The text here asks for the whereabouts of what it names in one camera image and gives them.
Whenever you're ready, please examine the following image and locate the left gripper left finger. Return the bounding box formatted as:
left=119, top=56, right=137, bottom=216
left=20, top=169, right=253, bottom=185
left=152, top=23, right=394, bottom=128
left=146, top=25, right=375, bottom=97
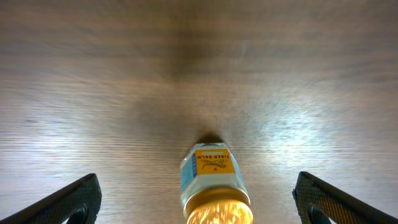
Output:
left=1, top=174, right=102, bottom=224

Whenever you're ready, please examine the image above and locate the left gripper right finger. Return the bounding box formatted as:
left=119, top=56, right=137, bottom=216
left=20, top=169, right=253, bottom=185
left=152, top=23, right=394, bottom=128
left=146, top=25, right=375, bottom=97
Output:
left=292, top=171, right=397, bottom=224

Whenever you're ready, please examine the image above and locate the Tiger Balm jar gold lid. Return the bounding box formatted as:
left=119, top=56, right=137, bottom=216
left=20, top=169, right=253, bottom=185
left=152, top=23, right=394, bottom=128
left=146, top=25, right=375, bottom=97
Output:
left=179, top=142, right=254, bottom=224

